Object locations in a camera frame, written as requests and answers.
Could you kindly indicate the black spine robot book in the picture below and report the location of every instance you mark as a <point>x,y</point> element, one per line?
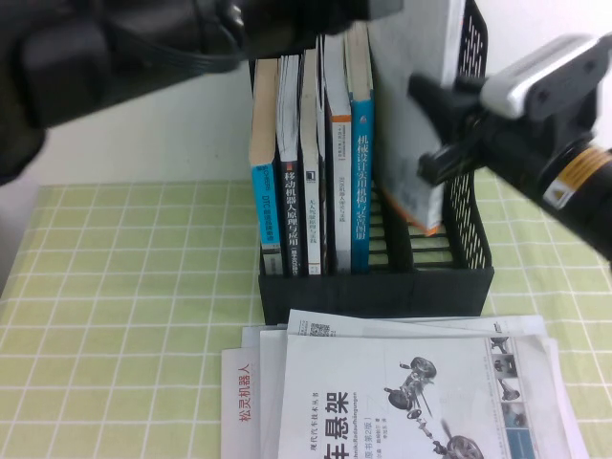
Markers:
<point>290,210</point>

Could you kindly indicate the white orange ROS2 programming book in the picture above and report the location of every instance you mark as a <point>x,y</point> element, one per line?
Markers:
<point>406,143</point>

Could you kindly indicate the black plastic book holder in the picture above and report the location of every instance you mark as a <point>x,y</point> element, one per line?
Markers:
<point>373,296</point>

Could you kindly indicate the white booklet red lettering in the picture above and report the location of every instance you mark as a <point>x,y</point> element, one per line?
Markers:
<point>239,421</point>

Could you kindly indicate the grey camera bracket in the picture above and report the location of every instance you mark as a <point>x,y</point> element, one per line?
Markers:
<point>574,95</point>

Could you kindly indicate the cyan spine thick book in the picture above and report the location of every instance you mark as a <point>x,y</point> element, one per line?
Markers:
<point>268,205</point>

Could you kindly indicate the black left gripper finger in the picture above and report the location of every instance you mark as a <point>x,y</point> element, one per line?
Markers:
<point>385,8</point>

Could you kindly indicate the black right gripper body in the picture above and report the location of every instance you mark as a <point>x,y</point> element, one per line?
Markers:
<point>511,148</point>

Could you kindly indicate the plain white paper sheet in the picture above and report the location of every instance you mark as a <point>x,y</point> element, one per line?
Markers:
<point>251,337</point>
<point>271,373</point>

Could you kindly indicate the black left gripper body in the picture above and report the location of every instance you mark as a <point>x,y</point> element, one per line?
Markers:
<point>296,14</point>

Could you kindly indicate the white spine book black logo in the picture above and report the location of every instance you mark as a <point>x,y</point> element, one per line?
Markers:
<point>313,215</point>

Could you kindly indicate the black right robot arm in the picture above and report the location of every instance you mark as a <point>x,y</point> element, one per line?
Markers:
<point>588,201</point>

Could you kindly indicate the white orange striped spine book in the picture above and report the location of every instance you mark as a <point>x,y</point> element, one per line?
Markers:
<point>342,191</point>

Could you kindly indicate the blue spine mechanism book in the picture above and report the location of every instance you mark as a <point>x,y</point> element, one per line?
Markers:
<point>362,191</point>

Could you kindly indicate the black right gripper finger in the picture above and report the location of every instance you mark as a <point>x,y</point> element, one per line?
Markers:
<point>449,162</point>
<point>444,95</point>

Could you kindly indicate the white car suspension book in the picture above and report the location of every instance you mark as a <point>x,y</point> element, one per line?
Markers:
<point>382,406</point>

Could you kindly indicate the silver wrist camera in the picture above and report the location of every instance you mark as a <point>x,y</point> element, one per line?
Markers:
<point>521,76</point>

